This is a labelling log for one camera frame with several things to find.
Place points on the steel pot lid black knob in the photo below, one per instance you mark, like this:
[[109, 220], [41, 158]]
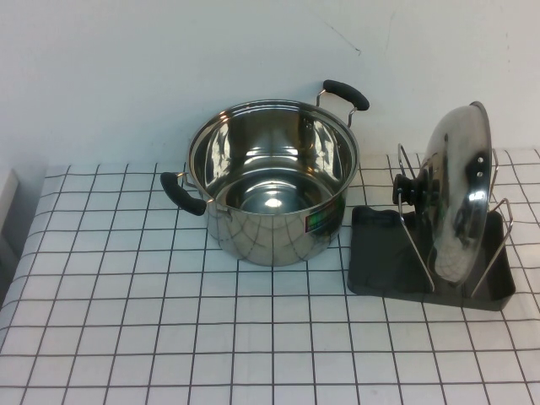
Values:
[[455, 190]]

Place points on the stainless steel stock pot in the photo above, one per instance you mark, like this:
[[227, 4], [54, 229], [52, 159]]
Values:
[[270, 242]]

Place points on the black plastic drip tray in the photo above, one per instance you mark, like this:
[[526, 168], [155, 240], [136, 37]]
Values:
[[375, 261]]

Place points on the white black-grid tablecloth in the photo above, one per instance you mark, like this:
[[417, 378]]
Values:
[[169, 329]]

